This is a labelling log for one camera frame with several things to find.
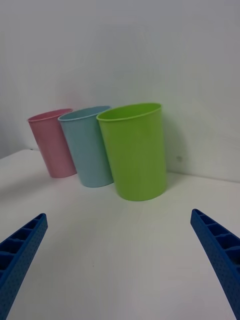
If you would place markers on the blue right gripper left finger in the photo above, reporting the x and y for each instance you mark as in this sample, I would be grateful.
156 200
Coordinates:
17 260

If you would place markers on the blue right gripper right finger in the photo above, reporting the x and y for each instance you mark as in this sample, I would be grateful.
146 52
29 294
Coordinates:
222 255

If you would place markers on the pink plastic bin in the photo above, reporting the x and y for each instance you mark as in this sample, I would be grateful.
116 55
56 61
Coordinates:
51 145

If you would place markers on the pale blue plastic bin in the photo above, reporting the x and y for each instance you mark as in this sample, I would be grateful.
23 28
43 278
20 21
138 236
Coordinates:
87 152

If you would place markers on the green plastic bin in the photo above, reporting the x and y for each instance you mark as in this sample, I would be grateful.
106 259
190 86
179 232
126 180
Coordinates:
136 155

